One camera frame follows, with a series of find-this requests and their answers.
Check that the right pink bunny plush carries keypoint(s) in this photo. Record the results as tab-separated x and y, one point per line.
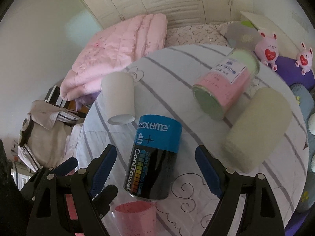
304	59

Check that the pink green label can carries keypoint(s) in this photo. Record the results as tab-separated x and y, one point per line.
223	85

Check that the heart pattern bed sheet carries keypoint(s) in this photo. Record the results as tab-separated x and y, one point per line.
198	34

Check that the white paper cup on duvet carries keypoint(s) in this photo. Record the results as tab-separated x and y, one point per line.
118	95

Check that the white bedside table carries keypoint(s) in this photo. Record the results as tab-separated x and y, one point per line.
286	46

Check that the left pink bunny plush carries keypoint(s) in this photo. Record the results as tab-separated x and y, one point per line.
267	49

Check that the white striped duvet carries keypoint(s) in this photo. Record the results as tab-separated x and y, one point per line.
166	89

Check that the grey koala plush toy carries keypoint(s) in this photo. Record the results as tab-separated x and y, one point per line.
306	103

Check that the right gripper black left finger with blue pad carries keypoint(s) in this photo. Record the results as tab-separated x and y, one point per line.
90	195

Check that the pink bunny plush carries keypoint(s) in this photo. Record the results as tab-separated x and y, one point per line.
304	59
267	49

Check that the wall socket plate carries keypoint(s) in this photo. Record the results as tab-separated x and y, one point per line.
302	22

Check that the pink translucent cup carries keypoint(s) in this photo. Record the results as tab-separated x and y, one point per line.
136	218

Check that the pale yellow cylinder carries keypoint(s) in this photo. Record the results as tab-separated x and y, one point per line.
258	130

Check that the beige clothes pile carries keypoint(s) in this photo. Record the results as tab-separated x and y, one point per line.
50	132

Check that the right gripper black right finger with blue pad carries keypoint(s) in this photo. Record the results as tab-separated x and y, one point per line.
260	215

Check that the pink folded quilt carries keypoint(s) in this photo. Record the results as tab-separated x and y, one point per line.
112	50

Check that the blue black Cooltime can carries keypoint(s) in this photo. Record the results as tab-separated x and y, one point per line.
153	157

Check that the purple cushion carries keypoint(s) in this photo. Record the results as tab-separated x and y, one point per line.
291	74

